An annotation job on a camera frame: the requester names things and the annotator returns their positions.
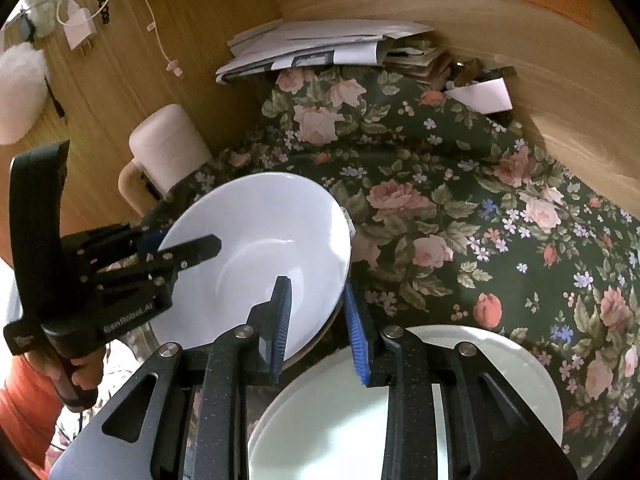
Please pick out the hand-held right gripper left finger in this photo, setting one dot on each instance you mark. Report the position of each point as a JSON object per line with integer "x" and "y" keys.
{"x": 282, "y": 325}

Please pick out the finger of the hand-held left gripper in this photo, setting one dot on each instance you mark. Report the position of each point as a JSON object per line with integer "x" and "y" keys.
{"x": 200, "y": 250}
{"x": 150, "y": 240}

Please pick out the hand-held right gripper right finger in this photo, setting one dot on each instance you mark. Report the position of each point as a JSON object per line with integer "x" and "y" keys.
{"x": 357, "y": 335}

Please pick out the white gold-rimmed bowl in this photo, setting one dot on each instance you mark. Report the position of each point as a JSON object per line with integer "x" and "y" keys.
{"x": 260, "y": 220}

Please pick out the pale green plate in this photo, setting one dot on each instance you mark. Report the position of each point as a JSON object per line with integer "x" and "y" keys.
{"x": 320, "y": 425}

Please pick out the large white plate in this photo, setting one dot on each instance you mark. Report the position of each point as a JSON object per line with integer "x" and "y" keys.
{"x": 542, "y": 395}

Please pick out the person's left hand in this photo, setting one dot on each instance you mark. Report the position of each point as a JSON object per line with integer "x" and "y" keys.
{"x": 87, "y": 372}

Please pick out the black stick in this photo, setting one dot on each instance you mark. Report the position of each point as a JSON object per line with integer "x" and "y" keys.
{"x": 54, "y": 97}

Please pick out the white fluffy ball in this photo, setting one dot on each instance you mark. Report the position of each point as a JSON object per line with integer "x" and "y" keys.
{"x": 20, "y": 90}

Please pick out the dark floral tablecloth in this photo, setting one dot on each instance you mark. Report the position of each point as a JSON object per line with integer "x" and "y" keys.
{"x": 425, "y": 160}

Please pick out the stack of white papers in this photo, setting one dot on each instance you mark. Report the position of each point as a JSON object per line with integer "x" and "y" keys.
{"x": 325, "y": 35}

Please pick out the white plush toy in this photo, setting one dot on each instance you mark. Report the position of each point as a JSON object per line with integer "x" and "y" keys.
{"x": 42, "y": 10}

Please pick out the white paper note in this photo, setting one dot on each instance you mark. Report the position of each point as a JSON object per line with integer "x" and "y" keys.
{"x": 482, "y": 94}

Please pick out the brownish paper bundle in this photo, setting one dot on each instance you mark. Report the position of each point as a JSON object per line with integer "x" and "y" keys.
{"x": 420, "y": 57}

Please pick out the white wall charger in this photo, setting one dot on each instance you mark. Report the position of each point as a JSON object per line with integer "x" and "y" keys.
{"x": 77, "y": 30}

